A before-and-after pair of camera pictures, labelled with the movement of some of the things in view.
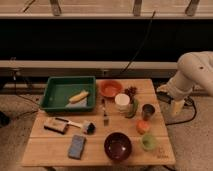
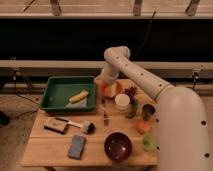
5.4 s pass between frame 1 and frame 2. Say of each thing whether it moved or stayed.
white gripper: moved
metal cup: stayed
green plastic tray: stayed
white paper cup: stayed
